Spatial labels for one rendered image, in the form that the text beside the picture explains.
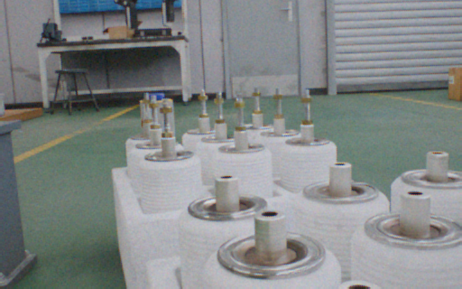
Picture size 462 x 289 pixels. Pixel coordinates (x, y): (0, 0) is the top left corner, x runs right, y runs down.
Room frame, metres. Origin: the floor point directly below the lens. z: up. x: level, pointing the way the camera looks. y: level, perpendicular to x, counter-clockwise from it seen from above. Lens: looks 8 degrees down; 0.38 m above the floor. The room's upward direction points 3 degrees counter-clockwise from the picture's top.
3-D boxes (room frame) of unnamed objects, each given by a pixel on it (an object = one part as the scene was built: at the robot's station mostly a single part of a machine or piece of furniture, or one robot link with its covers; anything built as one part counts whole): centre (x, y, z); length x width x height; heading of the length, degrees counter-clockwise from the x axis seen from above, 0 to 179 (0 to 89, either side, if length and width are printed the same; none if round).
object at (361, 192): (0.45, -0.11, 0.25); 0.08 x 0.08 x 0.01
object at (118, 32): (5.41, 1.22, 0.87); 0.40 x 0.30 x 0.23; 77
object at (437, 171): (0.48, -0.22, 0.26); 0.02 x 0.02 x 0.03
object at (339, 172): (0.45, -0.11, 0.26); 0.02 x 0.02 x 0.03
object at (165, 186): (0.69, 0.10, 0.16); 0.10 x 0.10 x 0.18
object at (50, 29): (4.98, 1.90, 0.87); 0.41 x 0.17 x 0.25; 1
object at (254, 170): (0.73, -0.01, 0.16); 0.10 x 0.10 x 0.18
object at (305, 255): (0.30, -0.02, 0.25); 0.08 x 0.08 x 0.01
